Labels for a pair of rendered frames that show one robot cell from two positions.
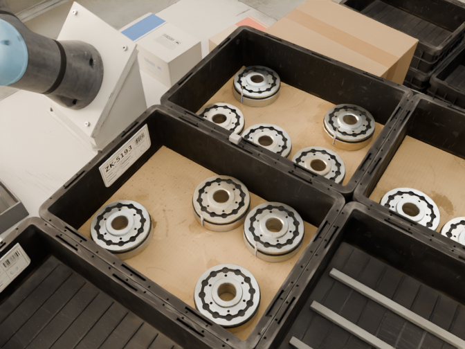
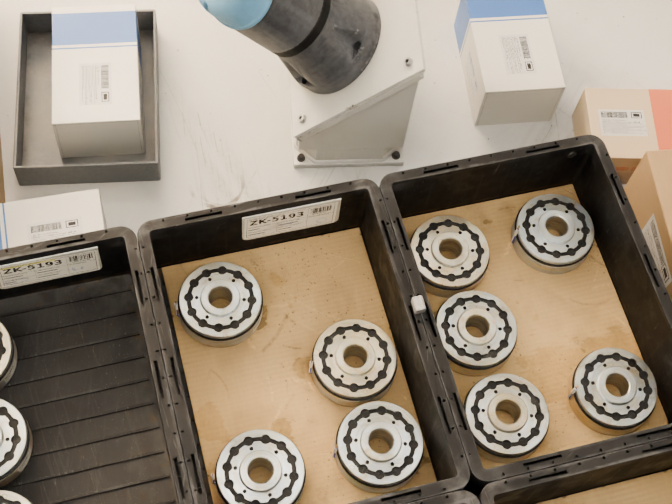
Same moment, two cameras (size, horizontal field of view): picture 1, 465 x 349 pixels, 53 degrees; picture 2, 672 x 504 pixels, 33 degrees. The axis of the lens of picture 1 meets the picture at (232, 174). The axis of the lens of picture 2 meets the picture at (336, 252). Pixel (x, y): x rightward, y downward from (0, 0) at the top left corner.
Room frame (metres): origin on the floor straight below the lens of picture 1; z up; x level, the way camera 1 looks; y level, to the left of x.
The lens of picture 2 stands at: (0.02, -0.22, 2.15)
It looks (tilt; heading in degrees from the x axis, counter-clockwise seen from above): 63 degrees down; 33
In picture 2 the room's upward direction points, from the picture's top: 9 degrees clockwise
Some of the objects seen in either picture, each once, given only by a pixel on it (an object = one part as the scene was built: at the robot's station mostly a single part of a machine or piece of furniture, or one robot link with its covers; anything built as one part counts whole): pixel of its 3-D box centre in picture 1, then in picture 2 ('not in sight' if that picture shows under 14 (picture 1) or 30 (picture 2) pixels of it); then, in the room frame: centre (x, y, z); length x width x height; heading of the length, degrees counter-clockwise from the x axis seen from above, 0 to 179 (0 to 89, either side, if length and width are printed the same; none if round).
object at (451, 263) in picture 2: (219, 119); (450, 249); (0.67, 0.03, 0.86); 0.05 x 0.05 x 0.01
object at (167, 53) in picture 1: (160, 50); (506, 52); (1.05, 0.19, 0.75); 0.20 x 0.12 x 0.09; 48
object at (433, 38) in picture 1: (391, 59); not in sight; (1.48, -0.63, 0.37); 0.40 x 0.30 x 0.45; 47
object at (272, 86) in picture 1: (257, 81); (555, 228); (0.79, -0.05, 0.86); 0.10 x 0.10 x 0.01
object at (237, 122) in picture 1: (219, 120); (449, 251); (0.67, 0.03, 0.86); 0.10 x 0.10 x 0.01
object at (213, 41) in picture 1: (244, 47); (635, 136); (1.07, -0.04, 0.74); 0.16 x 0.12 x 0.07; 133
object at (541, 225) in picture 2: (257, 79); (556, 227); (0.79, -0.05, 0.86); 0.05 x 0.05 x 0.01
